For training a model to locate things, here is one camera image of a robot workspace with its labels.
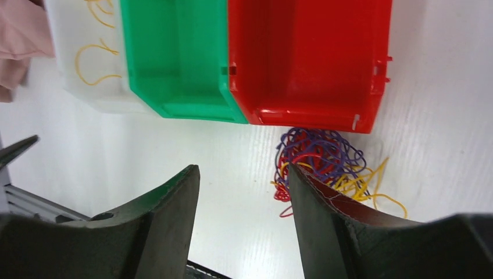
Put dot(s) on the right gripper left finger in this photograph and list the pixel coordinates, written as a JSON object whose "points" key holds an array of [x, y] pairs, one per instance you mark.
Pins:
{"points": [[147, 237]]}

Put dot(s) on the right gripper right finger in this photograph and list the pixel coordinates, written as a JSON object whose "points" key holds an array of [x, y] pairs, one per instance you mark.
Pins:
{"points": [[339, 237]]}

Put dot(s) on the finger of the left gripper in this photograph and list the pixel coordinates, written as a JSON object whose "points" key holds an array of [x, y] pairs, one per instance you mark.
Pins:
{"points": [[10, 153]]}

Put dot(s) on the pink cloth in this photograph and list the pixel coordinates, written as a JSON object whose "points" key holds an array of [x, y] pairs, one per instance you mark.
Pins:
{"points": [[25, 34]]}

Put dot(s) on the clear plastic bin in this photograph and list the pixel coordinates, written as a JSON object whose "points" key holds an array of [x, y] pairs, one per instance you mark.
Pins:
{"points": [[90, 54]]}

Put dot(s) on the red plastic bin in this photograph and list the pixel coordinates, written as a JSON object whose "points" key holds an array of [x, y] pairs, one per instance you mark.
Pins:
{"points": [[309, 63]]}

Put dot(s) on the green plastic bin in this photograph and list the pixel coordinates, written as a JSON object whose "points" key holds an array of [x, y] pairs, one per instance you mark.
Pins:
{"points": [[177, 58]]}

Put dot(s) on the white comb cable duct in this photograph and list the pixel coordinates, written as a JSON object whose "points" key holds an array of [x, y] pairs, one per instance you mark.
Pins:
{"points": [[24, 203]]}

